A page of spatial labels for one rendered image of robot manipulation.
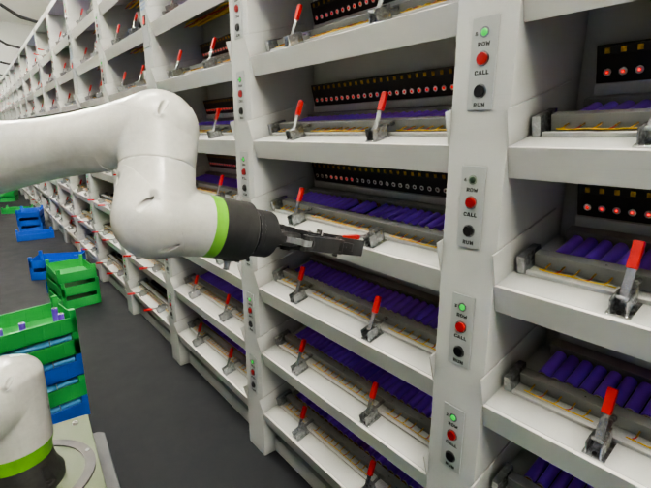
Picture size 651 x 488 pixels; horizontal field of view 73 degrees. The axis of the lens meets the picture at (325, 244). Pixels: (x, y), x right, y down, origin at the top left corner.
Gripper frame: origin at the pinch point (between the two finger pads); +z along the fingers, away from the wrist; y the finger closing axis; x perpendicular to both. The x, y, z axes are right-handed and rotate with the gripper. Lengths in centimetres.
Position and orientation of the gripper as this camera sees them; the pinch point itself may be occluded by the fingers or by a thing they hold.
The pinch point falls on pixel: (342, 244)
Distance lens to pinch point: 81.9
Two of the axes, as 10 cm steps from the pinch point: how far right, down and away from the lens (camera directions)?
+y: 6.2, 1.9, -7.6
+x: 2.0, -9.8, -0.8
